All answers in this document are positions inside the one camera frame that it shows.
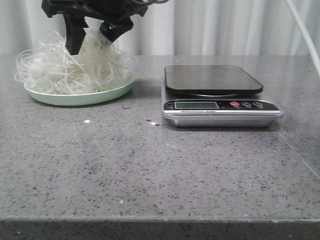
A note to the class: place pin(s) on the silver black kitchen scale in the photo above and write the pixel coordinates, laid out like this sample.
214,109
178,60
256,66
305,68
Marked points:
215,96

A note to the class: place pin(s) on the white translucent vermicelli bundle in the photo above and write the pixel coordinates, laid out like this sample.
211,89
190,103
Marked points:
49,68

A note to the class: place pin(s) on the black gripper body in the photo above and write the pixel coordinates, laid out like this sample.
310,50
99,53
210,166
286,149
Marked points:
96,9

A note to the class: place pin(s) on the light green round plate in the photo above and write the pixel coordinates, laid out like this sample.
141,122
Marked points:
84,99

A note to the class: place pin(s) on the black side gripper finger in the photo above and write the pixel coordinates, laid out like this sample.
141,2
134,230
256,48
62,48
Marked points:
75,33
112,31

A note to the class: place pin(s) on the white pleated curtain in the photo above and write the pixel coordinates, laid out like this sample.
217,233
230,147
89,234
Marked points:
177,27

